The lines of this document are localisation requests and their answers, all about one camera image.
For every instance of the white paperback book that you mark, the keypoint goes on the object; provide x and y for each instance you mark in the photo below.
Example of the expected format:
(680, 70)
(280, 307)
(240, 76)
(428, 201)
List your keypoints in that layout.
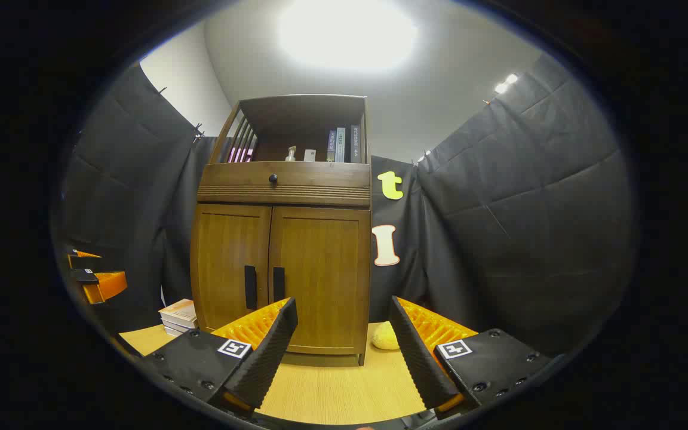
(181, 325)
(180, 332)
(180, 310)

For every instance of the large ceiling light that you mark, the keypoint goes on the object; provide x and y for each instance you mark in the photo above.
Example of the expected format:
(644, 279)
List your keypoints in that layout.
(347, 33)

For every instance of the small white box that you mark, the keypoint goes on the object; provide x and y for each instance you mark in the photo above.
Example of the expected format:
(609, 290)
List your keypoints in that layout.
(310, 156)

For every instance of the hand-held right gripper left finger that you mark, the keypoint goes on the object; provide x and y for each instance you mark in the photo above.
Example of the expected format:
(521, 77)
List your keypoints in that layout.
(272, 352)

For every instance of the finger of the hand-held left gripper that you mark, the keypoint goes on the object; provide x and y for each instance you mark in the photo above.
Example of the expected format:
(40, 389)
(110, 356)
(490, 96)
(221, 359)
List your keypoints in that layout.
(81, 257)
(105, 285)

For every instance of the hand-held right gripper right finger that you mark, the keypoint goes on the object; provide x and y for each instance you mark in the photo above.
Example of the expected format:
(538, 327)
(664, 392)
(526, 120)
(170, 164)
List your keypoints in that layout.
(418, 358)

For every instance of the small ceiling lamp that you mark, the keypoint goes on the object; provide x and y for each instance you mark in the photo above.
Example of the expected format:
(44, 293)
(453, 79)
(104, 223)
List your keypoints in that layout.
(506, 82)

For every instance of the grey upright book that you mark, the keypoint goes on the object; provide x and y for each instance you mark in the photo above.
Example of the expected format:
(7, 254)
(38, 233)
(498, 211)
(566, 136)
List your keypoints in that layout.
(331, 146)

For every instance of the pale blue upright book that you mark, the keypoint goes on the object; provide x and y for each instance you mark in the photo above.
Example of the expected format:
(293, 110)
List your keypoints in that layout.
(340, 145)

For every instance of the small pump bottle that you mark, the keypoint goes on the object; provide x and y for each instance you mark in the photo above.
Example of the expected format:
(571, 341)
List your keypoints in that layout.
(291, 155)

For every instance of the wooden double-door shoe cabinet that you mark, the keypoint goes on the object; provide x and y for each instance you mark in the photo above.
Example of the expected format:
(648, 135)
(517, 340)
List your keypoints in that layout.
(302, 116)

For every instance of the wooden shoe cabinet door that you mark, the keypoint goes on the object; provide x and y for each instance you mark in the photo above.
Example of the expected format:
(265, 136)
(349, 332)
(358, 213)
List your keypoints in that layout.
(326, 269)
(224, 257)

